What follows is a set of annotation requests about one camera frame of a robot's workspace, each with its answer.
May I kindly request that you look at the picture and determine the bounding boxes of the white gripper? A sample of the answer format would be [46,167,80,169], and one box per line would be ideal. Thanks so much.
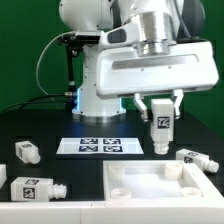
[96,42,219,122]

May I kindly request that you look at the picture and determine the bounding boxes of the white square table top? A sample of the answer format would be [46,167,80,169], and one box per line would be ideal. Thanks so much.
[103,160,223,201]

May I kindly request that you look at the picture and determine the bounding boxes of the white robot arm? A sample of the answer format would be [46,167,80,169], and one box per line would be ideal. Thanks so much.
[59,0,219,122]

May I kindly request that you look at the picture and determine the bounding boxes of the white marker tag sheet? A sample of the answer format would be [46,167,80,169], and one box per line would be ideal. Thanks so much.
[57,138,143,155]

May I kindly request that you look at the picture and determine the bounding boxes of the white L-shaped obstacle fence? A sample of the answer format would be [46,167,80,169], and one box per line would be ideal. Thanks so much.
[0,201,224,224]

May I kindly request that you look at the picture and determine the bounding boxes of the white block left edge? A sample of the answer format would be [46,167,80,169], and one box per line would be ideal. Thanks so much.
[0,164,7,189]

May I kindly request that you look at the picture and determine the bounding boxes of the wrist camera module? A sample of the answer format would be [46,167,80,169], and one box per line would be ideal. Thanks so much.
[99,22,140,49]

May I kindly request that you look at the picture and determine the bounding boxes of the grey camera cable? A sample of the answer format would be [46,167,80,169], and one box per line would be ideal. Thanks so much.
[35,31,75,110]

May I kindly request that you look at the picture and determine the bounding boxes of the black cables on table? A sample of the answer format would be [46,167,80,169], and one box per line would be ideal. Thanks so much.
[0,93,78,116]

